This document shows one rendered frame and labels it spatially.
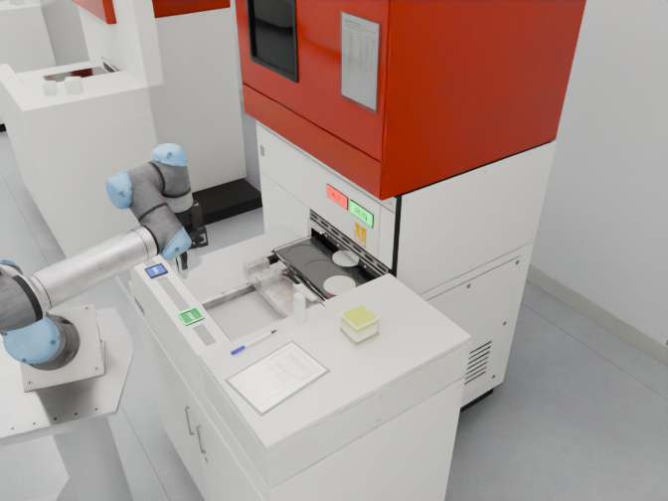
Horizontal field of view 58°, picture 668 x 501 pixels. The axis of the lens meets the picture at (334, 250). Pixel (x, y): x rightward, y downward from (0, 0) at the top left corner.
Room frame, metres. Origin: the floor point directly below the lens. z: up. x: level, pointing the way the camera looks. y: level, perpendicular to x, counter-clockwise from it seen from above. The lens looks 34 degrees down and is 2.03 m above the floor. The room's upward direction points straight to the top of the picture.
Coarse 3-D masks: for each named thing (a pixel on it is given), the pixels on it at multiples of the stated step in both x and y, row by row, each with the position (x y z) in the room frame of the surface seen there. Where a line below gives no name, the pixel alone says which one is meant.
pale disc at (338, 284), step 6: (336, 276) 1.53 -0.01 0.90; (342, 276) 1.53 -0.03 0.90; (324, 282) 1.50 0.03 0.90; (330, 282) 1.50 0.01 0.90; (336, 282) 1.50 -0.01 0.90; (342, 282) 1.50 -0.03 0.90; (348, 282) 1.50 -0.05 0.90; (354, 282) 1.50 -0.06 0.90; (330, 288) 1.47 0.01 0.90; (336, 288) 1.47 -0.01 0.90; (342, 288) 1.47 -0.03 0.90; (348, 288) 1.47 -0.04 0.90; (336, 294) 1.44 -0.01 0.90
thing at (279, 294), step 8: (256, 272) 1.58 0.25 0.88; (248, 280) 1.58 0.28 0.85; (280, 280) 1.54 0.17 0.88; (256, 288) 1.52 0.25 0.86; (264, 288) 1.50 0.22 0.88; (272, 288) 1.50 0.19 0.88; (280, 288) 1.50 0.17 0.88; (288, 288) 1.50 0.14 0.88; (264, 296) 1.48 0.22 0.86; (272, 296) 1.46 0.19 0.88; (280, 296) 1.46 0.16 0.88; (288, 296) 1.46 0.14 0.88; (272, 304) 1.44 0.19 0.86; (280, 304) 1.42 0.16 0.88; (288, 304) 1.42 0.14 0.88; (280, 312) 1.40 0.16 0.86; (288, 312) 1.38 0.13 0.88
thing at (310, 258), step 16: (304, 240) 1.75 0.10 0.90; (320, 240) 1.75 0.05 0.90; (288, 256) 1.65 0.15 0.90; (304, 256) 1.65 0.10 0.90; (320, 256) 1.65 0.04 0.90; (304, 272) 1.56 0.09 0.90; (320, 272) 1.56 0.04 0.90; (336, 272) 1.56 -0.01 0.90; (352, 272) 1.56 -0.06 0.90; (368, 272) 1.56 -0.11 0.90; (320, 288) 1.47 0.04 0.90
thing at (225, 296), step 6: (234, 288) 1.54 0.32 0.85; (240, 288) 1.54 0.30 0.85; (246, 288) 1.55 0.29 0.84; (252, 288) 1.56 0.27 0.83; (216, 294) 1.51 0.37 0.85; (222, 294) 1.51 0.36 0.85; (228, 294) 1.51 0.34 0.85; (234, 294) 1.52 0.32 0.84; (240, 294) 1.53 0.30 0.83; (204, 300) 1.48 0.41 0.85; (210, 300) 1.48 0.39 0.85; (216, 300) 1.49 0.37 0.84; (222, 300) 1.50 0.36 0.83; (228, 300) 1.51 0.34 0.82; (204, 306) 1.46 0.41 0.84; (210, 306) 1.47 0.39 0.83
